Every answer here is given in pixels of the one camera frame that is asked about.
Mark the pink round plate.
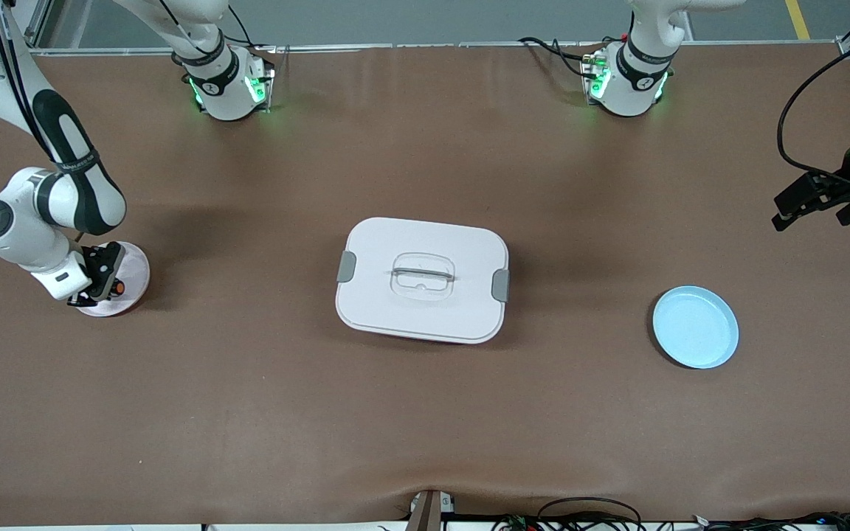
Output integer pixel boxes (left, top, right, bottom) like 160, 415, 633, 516
75, 241, 151, 318

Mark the light blue round plate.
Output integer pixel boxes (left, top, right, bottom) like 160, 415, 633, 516
652, 285, 740, 369

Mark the white lidded lunch box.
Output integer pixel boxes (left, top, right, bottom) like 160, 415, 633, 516
334, 216, 511, 345

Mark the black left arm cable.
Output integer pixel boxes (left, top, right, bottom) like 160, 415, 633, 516
777, 33, 850, 194

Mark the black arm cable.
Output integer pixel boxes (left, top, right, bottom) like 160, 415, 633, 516
0, 0, 53, 159
777, 33, 850, 194

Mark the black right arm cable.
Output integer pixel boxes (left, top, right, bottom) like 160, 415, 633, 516
0, 0, 53, 159

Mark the black base cable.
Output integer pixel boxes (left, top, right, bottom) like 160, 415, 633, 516
519, 37, 595, 78
159, 0, 252, 49

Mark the black cable bundle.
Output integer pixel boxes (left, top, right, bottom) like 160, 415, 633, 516
491, 496, 850, 531

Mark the aluminium table edge rail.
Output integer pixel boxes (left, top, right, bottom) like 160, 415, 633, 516
23, 41, 850, 58

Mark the brown metal bracket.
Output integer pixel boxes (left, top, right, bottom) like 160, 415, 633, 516
407, 489, 457, 531

